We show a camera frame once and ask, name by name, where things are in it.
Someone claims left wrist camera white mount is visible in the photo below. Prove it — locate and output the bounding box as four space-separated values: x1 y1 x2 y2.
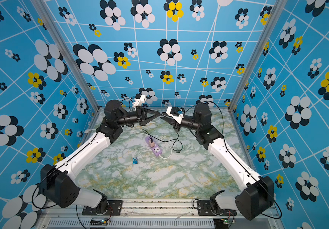
133 94 147 109

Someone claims right aluminium corner post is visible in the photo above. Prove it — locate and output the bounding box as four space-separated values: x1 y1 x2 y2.
229 0 287 111

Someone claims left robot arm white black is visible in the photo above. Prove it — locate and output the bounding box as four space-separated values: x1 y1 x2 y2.
38 100 160 214

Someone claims aluminium front rail frame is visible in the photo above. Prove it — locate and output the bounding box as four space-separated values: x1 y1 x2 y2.
35 199 284 229

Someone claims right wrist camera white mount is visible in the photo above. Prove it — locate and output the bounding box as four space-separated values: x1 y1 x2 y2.
165 106 185 118

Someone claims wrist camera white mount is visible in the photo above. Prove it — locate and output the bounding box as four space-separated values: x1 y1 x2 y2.
133 94 147 109
165 106 185 118

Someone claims left aluminium corner post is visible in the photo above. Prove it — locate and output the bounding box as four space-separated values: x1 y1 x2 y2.
31 1 99 112

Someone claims green circuit board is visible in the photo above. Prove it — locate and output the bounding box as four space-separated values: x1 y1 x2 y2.
213 219 229 229
89 219 110 227

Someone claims right green circuit board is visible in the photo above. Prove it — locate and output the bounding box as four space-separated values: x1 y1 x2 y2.
213 219 229 229

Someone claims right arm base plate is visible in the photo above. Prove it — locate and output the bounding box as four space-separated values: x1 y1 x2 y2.
192 199 237 217

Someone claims left green circuit board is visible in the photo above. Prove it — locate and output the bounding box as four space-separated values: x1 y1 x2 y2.
89 219 110 227

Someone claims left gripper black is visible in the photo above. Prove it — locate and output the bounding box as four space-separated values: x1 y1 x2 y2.
116 107 159 128

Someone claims blue mp3 player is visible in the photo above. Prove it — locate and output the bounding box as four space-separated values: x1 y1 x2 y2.
133 157 138 165

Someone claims aluminium corner post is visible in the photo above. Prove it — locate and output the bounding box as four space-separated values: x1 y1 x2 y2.
229 0 287 111
31 1 99 112

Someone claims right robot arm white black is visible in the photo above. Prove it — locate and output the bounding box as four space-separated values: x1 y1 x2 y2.
161 104 275 220

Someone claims pink usb charger cube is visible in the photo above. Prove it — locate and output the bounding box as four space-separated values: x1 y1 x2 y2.
148 137 155 147

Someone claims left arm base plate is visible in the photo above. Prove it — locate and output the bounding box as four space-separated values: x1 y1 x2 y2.
82 200 123 216

